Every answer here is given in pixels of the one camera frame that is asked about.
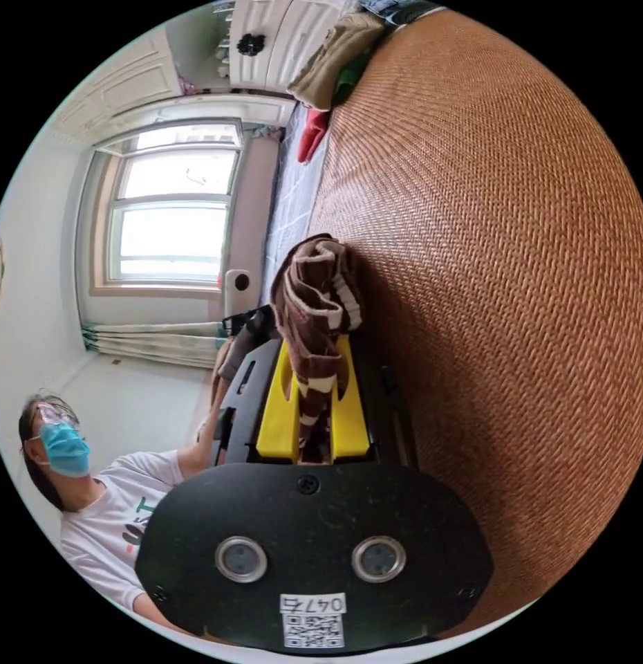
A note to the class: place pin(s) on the pile of clothes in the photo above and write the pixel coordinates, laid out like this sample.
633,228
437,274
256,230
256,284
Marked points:
326,67

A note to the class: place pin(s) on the bed with brown woven mat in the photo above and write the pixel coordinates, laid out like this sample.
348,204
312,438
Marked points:
498,290

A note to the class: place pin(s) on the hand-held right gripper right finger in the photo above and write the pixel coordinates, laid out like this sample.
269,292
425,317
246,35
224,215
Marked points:
352,415

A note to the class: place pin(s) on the white cupboard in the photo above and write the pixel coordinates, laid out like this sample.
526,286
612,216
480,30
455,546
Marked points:
280,57

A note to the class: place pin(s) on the person's left hand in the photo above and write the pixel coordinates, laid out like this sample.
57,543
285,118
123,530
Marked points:
232,359

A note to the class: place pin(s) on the person's left forearm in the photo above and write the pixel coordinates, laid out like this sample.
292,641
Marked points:
197,451

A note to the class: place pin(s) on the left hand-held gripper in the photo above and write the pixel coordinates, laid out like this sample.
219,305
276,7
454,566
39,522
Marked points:
245,321

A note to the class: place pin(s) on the brown striped shorts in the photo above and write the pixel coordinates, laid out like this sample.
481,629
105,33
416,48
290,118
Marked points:
312,358

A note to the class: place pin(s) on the window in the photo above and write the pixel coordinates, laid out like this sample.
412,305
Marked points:
171,212

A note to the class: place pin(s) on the person's body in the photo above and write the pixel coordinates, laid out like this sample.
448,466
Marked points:
103,519

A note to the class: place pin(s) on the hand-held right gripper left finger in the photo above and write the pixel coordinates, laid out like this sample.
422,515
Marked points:
277,415

